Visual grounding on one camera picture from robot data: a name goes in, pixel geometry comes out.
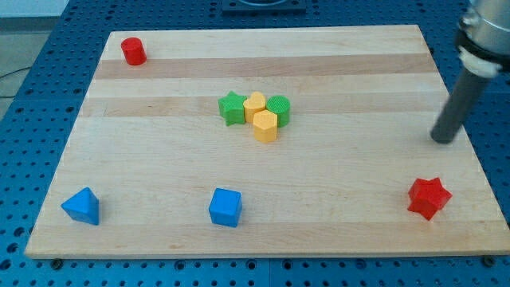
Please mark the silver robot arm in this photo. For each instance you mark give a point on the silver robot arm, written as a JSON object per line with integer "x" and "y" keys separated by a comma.
{"x": 483, "y": 37}

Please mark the wooden board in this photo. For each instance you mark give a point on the wooden board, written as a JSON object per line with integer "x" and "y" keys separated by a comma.
{"x": 150, "y": 143}

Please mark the green star block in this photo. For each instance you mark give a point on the green star block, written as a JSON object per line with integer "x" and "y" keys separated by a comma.
{"x": 231, "y": 108}

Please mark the red star block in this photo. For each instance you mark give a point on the red star block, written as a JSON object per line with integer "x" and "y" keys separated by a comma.
{"x": 427, "y": 197}

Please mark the yellow hexagon block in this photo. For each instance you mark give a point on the yellow hexagon block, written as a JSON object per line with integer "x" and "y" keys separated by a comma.
{"x": 265, "y": 126}

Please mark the yellow heart block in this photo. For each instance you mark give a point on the yellow heart block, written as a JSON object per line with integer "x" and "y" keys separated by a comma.
{"x": 255, "y": 103}

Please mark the green cylinder block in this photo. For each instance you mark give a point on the green cylinder block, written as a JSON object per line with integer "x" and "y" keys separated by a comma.
{"x": 280, "y": 105}

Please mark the blue cube block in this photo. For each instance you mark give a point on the blue cube block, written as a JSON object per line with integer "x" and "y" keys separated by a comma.
{"x": 225, "y": 207}

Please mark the red cylinder block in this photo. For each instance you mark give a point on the red cylinder block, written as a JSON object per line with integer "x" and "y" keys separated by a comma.
{"x": 133, "y": 51}

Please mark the blue triangle block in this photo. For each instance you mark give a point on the blue triangle block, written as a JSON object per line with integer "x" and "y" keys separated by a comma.
{"x": 84, "y": 206}

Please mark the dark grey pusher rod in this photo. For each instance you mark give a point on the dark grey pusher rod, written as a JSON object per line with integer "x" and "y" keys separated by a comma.
{"x": 465, "y": 94}

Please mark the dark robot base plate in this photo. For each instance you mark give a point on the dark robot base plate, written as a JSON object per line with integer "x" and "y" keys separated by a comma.
{"x": 237, "y": 6}

